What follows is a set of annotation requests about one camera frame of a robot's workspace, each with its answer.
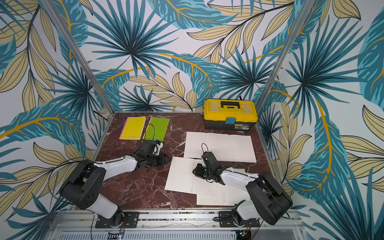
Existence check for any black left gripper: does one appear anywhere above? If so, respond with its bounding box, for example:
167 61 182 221
146 152 173 167

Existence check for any green cover notebook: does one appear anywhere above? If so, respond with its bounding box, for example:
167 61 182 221
144 117 170 142

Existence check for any yellow notebook pink spine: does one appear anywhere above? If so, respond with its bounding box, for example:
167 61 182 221
119 117 146 140

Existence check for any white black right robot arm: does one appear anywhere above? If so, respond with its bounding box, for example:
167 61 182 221
193 164 293 227

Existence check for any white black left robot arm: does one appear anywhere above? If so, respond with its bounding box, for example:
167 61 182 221
59 153 169 226

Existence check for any yellow black toolbox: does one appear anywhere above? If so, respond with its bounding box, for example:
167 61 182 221
204 99 258 131

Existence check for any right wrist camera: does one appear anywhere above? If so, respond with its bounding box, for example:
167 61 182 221
202 152 219 168

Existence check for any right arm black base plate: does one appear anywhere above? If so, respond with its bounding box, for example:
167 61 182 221
213 211 260 228

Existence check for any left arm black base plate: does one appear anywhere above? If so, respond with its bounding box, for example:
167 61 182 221
95 211 139 230

